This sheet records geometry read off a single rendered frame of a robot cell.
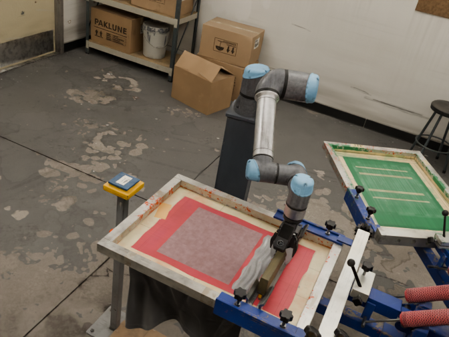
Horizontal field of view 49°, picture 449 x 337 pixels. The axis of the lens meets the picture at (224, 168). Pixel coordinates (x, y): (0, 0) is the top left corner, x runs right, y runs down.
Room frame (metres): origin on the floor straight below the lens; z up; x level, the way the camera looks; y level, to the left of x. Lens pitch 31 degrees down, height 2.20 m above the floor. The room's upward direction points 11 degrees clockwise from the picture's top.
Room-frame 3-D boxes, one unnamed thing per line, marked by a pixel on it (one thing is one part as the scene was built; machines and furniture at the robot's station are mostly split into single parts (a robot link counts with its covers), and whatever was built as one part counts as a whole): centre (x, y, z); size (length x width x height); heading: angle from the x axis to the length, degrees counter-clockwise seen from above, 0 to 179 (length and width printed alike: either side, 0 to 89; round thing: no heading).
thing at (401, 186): (1.99, -0.90, 1.05); 1.08 x 0.61 x 0.23; 10
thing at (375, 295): (1.27, -0.60, 1.02); 0.17 x 0.06 x 0.05; 70
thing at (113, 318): (1.76, 0.42, 0.48); 0.22 x 0.22 x 0.96; 70
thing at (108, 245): (1.46, -0.07, 0.97); 0.79 x 0.58 x 0.04; 70
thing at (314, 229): (1.64, -0.39, 0.97); 0.30 x 0.05 x 0.07; 70
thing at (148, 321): (1.28, 0.05, 0.74); 0.46 x 0.04 x 0.42; 70
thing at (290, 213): (1.41, -0.27, 1.23); 0.08 x 0.08 x 0.05
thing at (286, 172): (1.51, -0.24, 1.31); 0.11 x 0.11 x 0.08; 5
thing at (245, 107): (2.22, -0.06, 1.25); 0.15 x 0.15 x 0.10
